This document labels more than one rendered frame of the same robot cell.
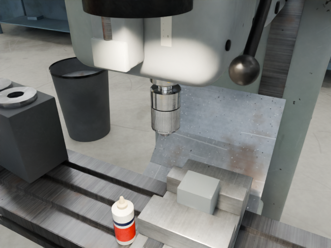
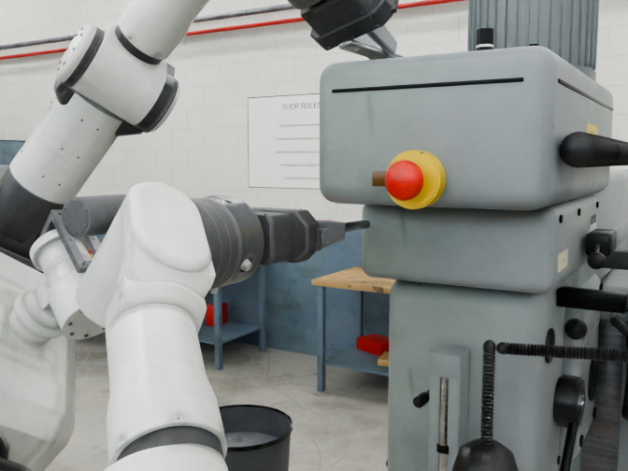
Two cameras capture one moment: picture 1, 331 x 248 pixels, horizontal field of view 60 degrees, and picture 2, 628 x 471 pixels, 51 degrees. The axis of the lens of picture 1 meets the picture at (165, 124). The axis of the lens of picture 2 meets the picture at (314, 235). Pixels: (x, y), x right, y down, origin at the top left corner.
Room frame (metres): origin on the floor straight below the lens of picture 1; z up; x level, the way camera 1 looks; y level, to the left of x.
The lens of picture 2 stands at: (-0.50, 0.15, 1.78)
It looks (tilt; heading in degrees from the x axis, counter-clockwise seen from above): 6 degrees down; 5
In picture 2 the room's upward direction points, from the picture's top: straight up
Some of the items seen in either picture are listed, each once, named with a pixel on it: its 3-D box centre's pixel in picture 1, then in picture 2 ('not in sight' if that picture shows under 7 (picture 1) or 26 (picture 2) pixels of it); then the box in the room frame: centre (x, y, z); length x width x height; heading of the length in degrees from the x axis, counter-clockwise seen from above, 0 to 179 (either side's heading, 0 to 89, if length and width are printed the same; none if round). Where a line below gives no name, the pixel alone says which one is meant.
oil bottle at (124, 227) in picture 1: (123, 217); not in sight; (0.37, 0.08, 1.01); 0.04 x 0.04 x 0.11
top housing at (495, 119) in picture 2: not in sight; (485, 136); (0.41, -0.01, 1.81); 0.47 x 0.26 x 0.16; 154
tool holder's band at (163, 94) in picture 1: (165, 89); not in sight; (0.39, 0.00, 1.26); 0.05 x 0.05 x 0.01
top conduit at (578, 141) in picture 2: not in sight; (605, 152); (0.36, -0.15, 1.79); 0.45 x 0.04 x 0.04; 154
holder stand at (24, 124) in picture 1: (14, 125); not in sight; (0.62, 0.39, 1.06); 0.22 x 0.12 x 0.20; 57
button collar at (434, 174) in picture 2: not in sight; (415, 179); (0.19, 0.10, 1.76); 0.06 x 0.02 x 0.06; 64
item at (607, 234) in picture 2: not in sight; (594, 248); (0.39, -0.15, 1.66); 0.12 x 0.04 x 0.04; 154
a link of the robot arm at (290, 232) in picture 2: not in sight; (239, 240); (0.17, 0.28, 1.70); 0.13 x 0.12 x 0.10; 64
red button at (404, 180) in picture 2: not in sight; (406, 179); (0.17, 0.11, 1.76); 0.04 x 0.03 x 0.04; 64
